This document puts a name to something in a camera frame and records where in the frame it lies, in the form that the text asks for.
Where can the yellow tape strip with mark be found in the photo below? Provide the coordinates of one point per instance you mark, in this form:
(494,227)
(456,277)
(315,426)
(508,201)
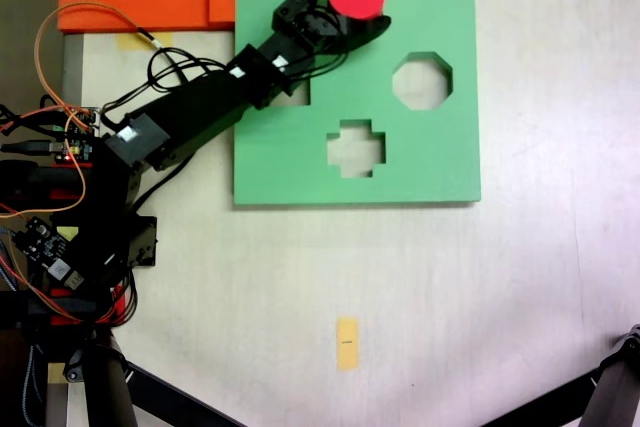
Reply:
(347,347)

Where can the thin black tripod strut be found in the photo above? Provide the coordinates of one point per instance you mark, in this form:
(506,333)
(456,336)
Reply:
(175,399)
(540,404)

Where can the thick black tripod leg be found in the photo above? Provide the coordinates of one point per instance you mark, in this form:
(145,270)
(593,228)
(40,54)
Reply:
(617,382)
(107,392)

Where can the red base clamp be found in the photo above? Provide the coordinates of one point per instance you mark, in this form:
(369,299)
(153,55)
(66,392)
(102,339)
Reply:
(119,299)
(65,194)

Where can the black circuit board with chips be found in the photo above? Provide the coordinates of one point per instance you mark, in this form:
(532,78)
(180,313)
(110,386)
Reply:
(40,242)

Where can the green motor driver circuit board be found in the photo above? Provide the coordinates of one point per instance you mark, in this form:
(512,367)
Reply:
(80,139)

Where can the green shape-sorter board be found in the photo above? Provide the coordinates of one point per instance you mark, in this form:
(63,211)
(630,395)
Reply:
(280,167)

